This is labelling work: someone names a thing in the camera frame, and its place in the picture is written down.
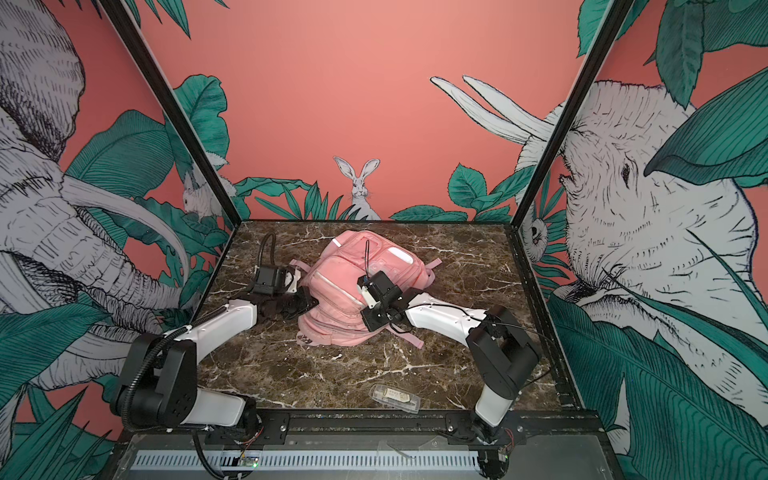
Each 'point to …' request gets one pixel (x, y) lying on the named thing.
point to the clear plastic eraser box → (396, 397)
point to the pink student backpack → (331, 279)
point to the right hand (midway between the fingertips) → (363, 315)
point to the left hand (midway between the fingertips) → (321, 296)
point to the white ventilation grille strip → (311, 459)
